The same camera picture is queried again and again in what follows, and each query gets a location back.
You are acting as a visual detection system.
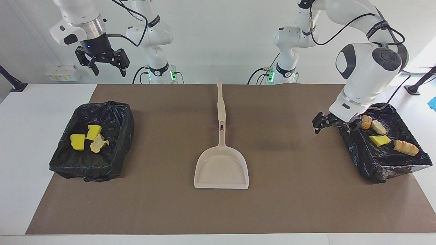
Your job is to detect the beige sponge lump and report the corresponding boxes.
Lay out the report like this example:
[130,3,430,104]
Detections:
[371,119,387,136]
[393,139,420,157]

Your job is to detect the yellow sponge piece green backing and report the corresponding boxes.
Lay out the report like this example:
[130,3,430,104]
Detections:
[369,135,392,147]

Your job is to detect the notched yellow sponge piece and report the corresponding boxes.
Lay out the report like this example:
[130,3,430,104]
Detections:
[85,125,103,141]

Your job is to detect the orange bread scrap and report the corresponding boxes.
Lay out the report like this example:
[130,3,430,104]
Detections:
[89,134,110,154]

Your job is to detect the beige brush with black bristles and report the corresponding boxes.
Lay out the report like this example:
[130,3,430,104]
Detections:
[217,78,227,122]

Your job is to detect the beige plastic dustpan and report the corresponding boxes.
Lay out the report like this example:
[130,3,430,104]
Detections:
[194,120,250,190]

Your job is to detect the bin with black liner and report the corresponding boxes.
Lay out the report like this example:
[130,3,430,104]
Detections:
[49,101,135,183]
[337,102,433,184]

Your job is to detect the brown table mat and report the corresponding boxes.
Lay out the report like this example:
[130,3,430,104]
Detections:
[26,84,436,235]

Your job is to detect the black stand pole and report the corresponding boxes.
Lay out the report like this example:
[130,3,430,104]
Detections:
[404,65,436,95]
[0,65,29,93]

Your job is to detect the black base power cable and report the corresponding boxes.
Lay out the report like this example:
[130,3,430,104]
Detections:
[247,55,280,85]
[132,65,151,85]

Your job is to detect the white wall socket boxes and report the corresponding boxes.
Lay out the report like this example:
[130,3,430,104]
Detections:
[45,65,81,82]

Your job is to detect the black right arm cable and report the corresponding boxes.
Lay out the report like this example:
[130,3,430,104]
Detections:
[104,0,149,48]

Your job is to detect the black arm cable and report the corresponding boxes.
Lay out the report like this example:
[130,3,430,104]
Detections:
[104,0,149,48]
[307,0,411,110]

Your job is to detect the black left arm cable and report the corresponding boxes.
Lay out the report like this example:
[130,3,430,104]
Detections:
[307,0,411,110]

